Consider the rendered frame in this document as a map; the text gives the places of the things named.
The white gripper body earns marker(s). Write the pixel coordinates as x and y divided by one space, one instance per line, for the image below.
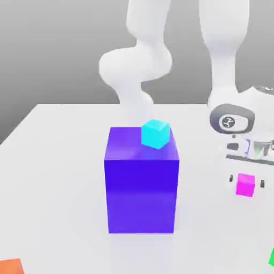
248 166

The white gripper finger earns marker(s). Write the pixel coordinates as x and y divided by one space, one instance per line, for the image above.
231 178
262 183

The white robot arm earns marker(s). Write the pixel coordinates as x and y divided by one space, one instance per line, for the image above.
137 64

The small magenta cube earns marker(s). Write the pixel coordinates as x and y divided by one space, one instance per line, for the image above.
245 185

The small green cube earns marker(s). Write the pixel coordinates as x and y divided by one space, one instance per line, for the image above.
271 258

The small cyan cube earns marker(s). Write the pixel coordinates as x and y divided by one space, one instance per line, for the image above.
155 134

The small orange cube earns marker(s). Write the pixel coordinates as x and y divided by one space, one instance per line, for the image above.
10 266

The large blue box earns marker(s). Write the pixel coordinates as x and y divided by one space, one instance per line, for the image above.
141 192

